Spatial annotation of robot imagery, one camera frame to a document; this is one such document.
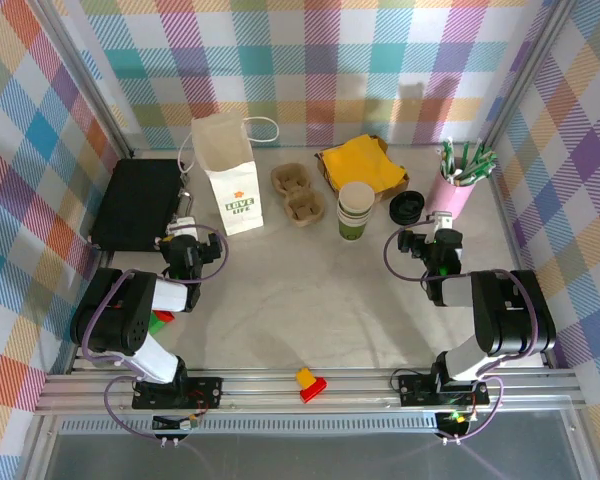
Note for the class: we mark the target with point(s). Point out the white paper takeout bag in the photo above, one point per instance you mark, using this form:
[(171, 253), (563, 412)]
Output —
[(235, 195)]

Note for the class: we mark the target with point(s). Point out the green paper coffee cup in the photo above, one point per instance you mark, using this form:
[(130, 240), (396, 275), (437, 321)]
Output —
[(352, 216), (352, 232), (356, 196)]

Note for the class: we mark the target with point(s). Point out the yellow paper napkin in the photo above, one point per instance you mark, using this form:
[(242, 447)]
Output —
[(365, 141), (365, 167)]

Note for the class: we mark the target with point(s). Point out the brown pulp cup carrier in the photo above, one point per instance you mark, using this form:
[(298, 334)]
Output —
[(300, 192)]

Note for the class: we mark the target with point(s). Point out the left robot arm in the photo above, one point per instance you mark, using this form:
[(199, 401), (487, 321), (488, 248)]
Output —
[(115, 320)]

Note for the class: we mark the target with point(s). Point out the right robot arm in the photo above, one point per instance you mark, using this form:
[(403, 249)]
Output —
[(515, 310)]

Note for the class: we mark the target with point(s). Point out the pink straw holder cup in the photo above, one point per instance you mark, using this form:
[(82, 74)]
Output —
[(452, 197)]

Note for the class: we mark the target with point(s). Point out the small red toy block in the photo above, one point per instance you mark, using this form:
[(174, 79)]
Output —
[(165, 315)]

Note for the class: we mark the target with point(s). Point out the black carrying case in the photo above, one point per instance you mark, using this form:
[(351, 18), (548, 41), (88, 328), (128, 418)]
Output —
[(135, 205)]

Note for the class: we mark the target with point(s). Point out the green toy block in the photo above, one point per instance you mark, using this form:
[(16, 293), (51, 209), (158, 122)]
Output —
[(156, 326)]

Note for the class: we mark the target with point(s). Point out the yellow napkins in tray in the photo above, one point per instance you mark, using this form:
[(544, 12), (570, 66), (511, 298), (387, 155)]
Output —
[(394, 189)]

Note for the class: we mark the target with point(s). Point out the green white wrapped straw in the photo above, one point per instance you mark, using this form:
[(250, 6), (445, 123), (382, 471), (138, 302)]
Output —
[(446, 159), (478, 154), (487, 159), (475, 173), (450, 149), (465, 155)]

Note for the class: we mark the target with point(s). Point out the small controller board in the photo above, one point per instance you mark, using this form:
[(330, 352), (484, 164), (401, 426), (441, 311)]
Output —
[(177, 424), (455, 419)]

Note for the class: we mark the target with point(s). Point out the small yellow toy block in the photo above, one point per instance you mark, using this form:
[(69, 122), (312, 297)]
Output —
[(305, 376)]

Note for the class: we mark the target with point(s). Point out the red stepped toy block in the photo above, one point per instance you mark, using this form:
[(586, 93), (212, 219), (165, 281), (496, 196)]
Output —
[(315, 392)]

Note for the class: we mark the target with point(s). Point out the grey metal panel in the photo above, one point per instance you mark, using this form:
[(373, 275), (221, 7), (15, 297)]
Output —
[(305, 457)]

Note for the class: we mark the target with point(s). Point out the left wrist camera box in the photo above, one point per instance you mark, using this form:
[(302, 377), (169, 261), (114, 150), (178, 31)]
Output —
[(182, 227)]

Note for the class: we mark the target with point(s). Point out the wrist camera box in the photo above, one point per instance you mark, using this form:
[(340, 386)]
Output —
[(441, 220), (182, 227)]

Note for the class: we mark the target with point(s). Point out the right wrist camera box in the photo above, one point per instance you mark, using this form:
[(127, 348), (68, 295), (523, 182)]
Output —
[(441, 220)]

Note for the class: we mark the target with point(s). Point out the wide aluminium extrusion rail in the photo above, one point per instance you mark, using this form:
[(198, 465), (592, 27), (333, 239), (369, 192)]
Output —
[(260, 395)]

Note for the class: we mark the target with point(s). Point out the aluminium frame post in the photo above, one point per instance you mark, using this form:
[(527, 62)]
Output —
[(94, 85), (523, 75)]

